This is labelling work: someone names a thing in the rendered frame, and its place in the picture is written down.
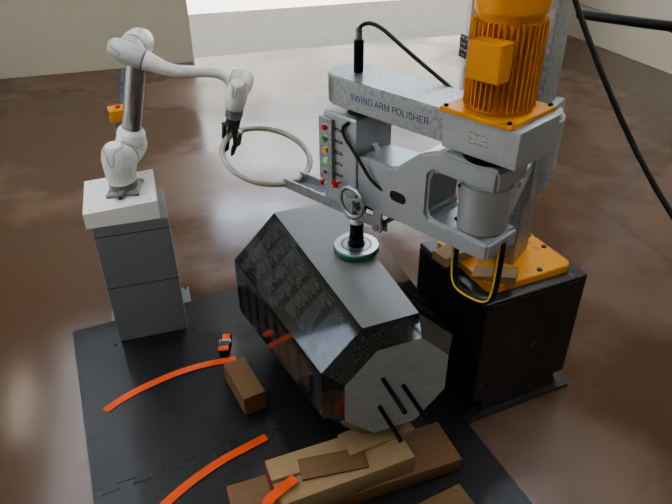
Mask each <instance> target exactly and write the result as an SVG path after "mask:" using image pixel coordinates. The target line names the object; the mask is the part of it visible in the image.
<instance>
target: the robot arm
mask: <svg viewBox="0 0 672 504"><path fill-rule="evenodd" d="M153 46H154V39H153V36H152V34H151V33H150V32H149V31H148V30H146V29H144V28H139V27H135V28H132V29H130V30H129V31H127V32H126V33H125V34H124V35H123V36H122V37H121V38H112V39H110V40H109V42H108V45H107V52H108V54H109V55H110V56H111V57H113V58H114V59H115V60H117V61H118V62H120V63H123V64H125V65H126V69H125V85H124V102H123V119H122V125H120V126H119V127H118V128H117V133H116V138H115V141H111V142H108V143H106V144H105V145H104V146H103V148H102V151H101V163H102V167H103V170H104V173H105V176H106V179H107V181H108V184H109V191H108V193H107V194H106V196H105V197H106V199H111V198H118V199H119V200H122V199H123V198H124V197H128V196H139V195H140V193H139V192H140V188H141V185H142V183H143V182H144V180H143V178H138V179H137V176H136V168H137V163H138V162H139V161H140V160H141V159H142V157H143V155H144V154H145V152H146V149H147V138H146V132H145V130H144V129H143V128H142V126H141V122H142V110H143V97H144V85H145V72H146V71H148V72H153V73H157V74H161V75H165V76H170V77H177V78H201V77H211V78H217V79H220V80H222V81H223V82H224V83H225V84H226V87H227V89H226V95H225V103H226V111H225V116H226V121H223V122H221V124H222V138H224V137H225V136H226V135H227V134H229V133H230V132H232V135H233V145H232V147H231V156H232V155H234V154H235V150H236V149H237V147H238V146H240V144H241V139H242V135H243V133H244V132H243V131H241V130H240V127H239V126H240V122H241V119H242V117H243V110H244V106H245V104H246V102H247V97H248V94H249V93H250V91H251V89H252V87H253V83H254V76H253V73H252V72H251V70H250V69H248V68H244V67H243V68H238V69H236V68H232V69H230V70H227V69H222V68H218V67H210V66H187V65H176V64H172V63H169V62H166V61H164V60H163V59H161V58H159V57H158V56H156V55H154V54H153V53H152V50H153ZM226 129H227V130H226ZM226 131H227V132H226ZM237 133H238V137H237Z"/></svg>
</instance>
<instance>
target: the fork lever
mask: <svg viewBox="0 0 672 504"><path fill-rule="evenodd" d="M300 174H301V175H302V176H303V180H301V181H300V182H298V183H297V182H294V181H292V180H290V179H287V178H284V181H285V183H286V186H285V188H287V189H290V190H292V191H294V192H296V193H299V194H301V195H303V196H305V197H308V198H310V199H312V200H314V201H317V202H319V203H321V204H323V205H326V206H328V207H330V208H332V209H335V210H337V211H339V212H341V213H344V211H343V210H342V208H341V206H340V203H337V202H335V201H333V200H331V199H329V198H327V197H326V195H325V185H322V184H321V183H320V178H318V177H315V176H313V175H311V174H308V173H306V172H303V171H300ZM344 214H345V213H344ZM383 215H384V214H383ZM372 216H373V215H371V214H369V213H367V212H364V214H363V216H362V217H361V218H359V219H357V220H359V221H362V222H364V223H366V224H368V225H371V226H372V229H373V230H374V231H377V230H378V226H377V225H376V224H372ZM384 216H386V215H384ZM386 217H388V216H386ZM393 220H395V219H393V218H390V217H388V218H387V219H385V220H383V219H382V231H384V232H387V229H388V223H390V222H392V221H393Z"/></svg>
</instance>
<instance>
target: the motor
mask: <svg viewBox="0 0 672 504"><path fill-rule="evenodd" d="M551 6H552V0H475V1H474V9H475V10H477V12H478V13H475V14H473V15H472V16H471V26H470V35H469V44H468V53H467V43H468V36H466V35H464V34H461V36H460V46H459V56H460V57H462V58H464V59H465V60H466V53H467V63H466V72H465V81H464V91H463V97H462V98H459V99H457V100H454V101H451V102H449V103H444V105H441V106H440V109H439V110H441V111H444V112H447V113H451V114H454V115H457V116H460V117H464V118H467V119H470V120H473V121H477V122H480V123H483V124H486V125H490V126H493V127H496V128H499V129H503V130H506V131H509V132H511V131H513V130H515V129H517V128H519V127H521V126H524V125H526V124H528V123H530V122H532V121H534V120H536V119H538V118H540V117H542V116H544V115H547V114H549V113H551V112H553V111H555V110H556V107H557V106H555V105H553V103H544V102H540V101H536V100H537V95H538V89H539V83H540V78H541V72H542V66H543V60H544V55H545V49H546V43H547V38H548V32H549V26H550V21H551V20H550V19H549V17H547V16H546V14H547V13H549V12H551Z"/></svg>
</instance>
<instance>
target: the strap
mask: <svg viewBox="0 0 672 504"><path fill-rule="evenodd" d="M234 360H236V356H232V357H226V358H221V359H216V360H211V361H206V362H201V363H198V364H194V365H190V366H187V367H184V368H181V369H178V370H175V371H173V372H170V373H168V374H165V375H163V376H160V377H158V378H156V379H154V380H151V381H149V382H147V383H145V384H143V385H141V386H139V387H137V388H135V389H133V390H131V391H129V392H127V393H125V394H124V395H122V396H120V397H119V398H117V399H116V400H114V401H113V402H111V403H110V404H108V405H107V406H105V407H104V408H103V409H104V410H105V411H106V412H107V413H108V412H109V411H111V410H112V409H114V408H115V407H117V406H118V405H120V404H121V403H123V402H124V401H126V400H127V399H129V398H131V397H133V396H134V395H136V394H138V393H140V392H142V391H144V390H146V389H148V388H150V387H152V386H155V385H157V384H159V383H161V382H164V381H166V380H168V379H171V378H173V377H176V376H178V375H181V374H184V373H187V372H190V371H194V370H197V369H201V368H205V367H209V366H214V365H220V364H225V363H228V362H231V361H234ZM267 440H269V439H268V438H267V436H266V435H265V434H263V435H261V436H259V437H257V438H255V439H253V440H251V441H249V442H247V443H245V444H243V445H241V446H239V447H237V448H236V449H234V450H232V451H230V452H228V453H226V454H224V455H223V456H221V457H219V458H218V459H216V460H214V461H213V462H211V463H210V464H208V465H207V466H205V467H204V468H202V469H201V470H199V471H198V472H197V473H195V474H194V475H193V476H191V477H190V478H189V479H187V480H186V481H185V482H184V483H182V484H181V485H180V486H179V487H177V488H176V489H175V490H174V491H173V492H171V493H170V494H169V495H168V496H167V497H166V498H165V499H164V500H163V501H162V502H160V503H159V504H172V503H173V502H174V501H175V500H176V499H178V498H179V497H180V496H181V495H182V494H183V493H185V492H186V491H187V490H188V489H189V488H191V487H192V486H193V485H194V484H196V483H197V482H198V481H200V480H201V479H202V478H204V477H205V476H206V475H208V474H209V473H211V472H212V471H214V470H215V469H217V468H218V467H220V466H221V465H223V464H225V463H226V462H228V461H230V460H232V459H233V458H235V457H237V456H239V455H241V454H243V453H245V452H246V451H248V450H250V449H252V448H254V447H256V446H258V445H260V444H262V443H264V442H266V441H267ZM297 482H299V481H298V480H297V479H296V478H295V477H294V476H293V475H291V476H289V477H288V478H287V479H286V480H284V481H283V482H282V483H280V484H279V485H278V486H276V487H275V488H274V489H273V490H272V491H271V492H269V493H268V494H267V495H266V497H265V498H264V499H263V501H262V503H261V504H273V503H274V502H275V500H277V499H278V498H279V497H280V496H281V495H282V494H283V493H285V492H286V491H287V490H288V489H290V488H291V487H292V486H294V485H295V484H296V483H297Z"/></svg>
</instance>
